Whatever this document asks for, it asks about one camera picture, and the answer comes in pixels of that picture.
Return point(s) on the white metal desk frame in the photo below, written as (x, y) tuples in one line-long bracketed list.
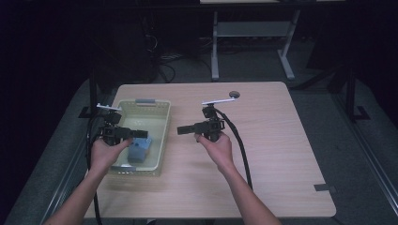
[(250, 28)]

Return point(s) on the black tape strip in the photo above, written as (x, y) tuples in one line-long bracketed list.
[(324, 187)]

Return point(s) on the cream plastic basket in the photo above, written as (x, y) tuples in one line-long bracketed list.
[(158, 125)]

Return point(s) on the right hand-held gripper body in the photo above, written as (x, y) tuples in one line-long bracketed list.
[(211, 126)]

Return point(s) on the person's left hand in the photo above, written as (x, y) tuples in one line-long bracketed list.
[(104, 156)]

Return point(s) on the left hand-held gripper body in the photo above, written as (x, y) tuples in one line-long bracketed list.
[(114, 132)]

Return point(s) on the black metal stand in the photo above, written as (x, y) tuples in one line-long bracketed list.
[(352, 93), (92, 93)]

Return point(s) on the blue block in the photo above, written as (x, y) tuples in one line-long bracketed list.
[(137, 154)]

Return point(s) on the person's right hand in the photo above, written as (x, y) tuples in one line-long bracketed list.
[(219, 153)]

